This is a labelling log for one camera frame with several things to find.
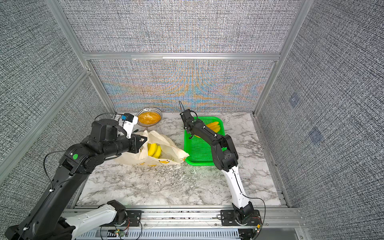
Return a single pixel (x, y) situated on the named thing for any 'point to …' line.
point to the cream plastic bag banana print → (171, 154)
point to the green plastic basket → (200, 150)
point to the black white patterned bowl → (149, 109)
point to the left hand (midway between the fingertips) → (149, 137)
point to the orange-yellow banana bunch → (213, 126)
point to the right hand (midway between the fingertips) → (194, 120)
